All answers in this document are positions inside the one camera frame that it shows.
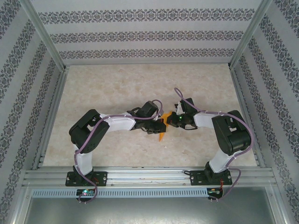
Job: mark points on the orange paper sheet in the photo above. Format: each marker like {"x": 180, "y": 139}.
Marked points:
{"x": 166, "y": 117}

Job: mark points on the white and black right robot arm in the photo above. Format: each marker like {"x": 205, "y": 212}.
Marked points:
{"x": 233, "y": 135}

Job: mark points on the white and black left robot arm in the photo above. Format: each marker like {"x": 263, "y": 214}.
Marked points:
{"x": 86, "y": 133}

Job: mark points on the grey metal sheet tray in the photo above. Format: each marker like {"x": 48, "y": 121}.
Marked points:
{"x": 149, "y": 210}

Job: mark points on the right controller board with LEDs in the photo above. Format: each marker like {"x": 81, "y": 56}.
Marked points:
{"x": 213, "y": 191}

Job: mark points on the controller board with leds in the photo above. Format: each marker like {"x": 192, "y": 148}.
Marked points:
{"x": 213, "y": 191}
{"x": 85, "y": 192}

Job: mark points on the left controller board with LEDs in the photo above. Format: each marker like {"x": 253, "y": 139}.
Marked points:
{"x": 85, "y": 192}

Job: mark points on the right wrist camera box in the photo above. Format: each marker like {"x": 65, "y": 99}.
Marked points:
{"x": 179, "y": 107}

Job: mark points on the aluminium mounting rail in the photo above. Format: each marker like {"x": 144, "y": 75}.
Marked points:
{"x": 149, "y": 175}

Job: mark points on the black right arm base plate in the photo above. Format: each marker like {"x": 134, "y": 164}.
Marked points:
{"x": 198, "y": 178}

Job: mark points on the aluminium table side rail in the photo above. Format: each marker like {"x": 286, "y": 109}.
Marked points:
{"x": 55, "y": 105}
{"x": 243, "y": 105}

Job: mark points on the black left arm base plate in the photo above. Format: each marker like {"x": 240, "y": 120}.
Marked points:
{"x": 100, "y": 178}

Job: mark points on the aluminium frame post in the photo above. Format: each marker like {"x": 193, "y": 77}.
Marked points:
{"x": 248, "y": 39}
{"x": 47, "y": 39}

